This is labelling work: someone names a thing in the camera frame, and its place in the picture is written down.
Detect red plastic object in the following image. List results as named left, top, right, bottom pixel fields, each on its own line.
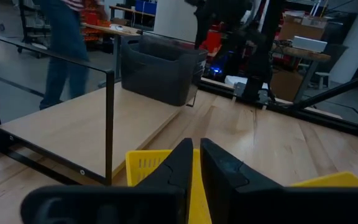
left=201, top=30, right=223, bottom=54

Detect wooden work table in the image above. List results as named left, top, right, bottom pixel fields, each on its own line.
left=81, top=22, right=155, bottom=78

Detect black aluminium rig frame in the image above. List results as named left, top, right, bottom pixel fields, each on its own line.
left=197, top=70, right=358, bottom=153

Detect large cardboard box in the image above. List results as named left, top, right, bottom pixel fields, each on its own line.
left=278, top=11, right=331, bottom=41

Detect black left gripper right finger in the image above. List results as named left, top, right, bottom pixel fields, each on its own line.
left=200, top=138, right=358, bottom=224

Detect dark grey plastic bin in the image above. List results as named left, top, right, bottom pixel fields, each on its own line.
left=120, top=34, right=209, bottom=107

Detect round wooden table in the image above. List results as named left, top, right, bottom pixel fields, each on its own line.
left=272, top=43, right=332, bottom=103

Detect black metal frame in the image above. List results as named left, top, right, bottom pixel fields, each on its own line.
left=0, top=29, right=198, bottom=187

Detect white flat box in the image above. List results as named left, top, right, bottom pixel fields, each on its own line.
left=291, top=35, right=328, bottom=53

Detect small cardboard box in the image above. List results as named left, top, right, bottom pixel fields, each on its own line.
left=270, top=70, right=304, bottom=102

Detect orange parts bins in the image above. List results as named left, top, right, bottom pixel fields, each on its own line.
left=81, top=0, right=111, bottom=43

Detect white stool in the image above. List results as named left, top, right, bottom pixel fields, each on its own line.
left=314, top=72, right=331, bottom=90

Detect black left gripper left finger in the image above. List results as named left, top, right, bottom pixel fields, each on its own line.
left=20, top=138, right=194, bottom=224

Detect yellow plastic basket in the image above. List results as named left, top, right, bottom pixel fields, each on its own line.
left=290, top=170, right=358, bottom=188
left=125, top=148, right=213, bottom=224

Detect dark rolling cart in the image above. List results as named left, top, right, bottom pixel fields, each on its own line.
left=16, top=0, right=53, bottom=59

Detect blue storage box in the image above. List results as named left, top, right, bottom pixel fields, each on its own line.
left=134, top=0, right=157, bottom=16

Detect person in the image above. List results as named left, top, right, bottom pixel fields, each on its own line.
left=39, top=0, right=109, bottom=110

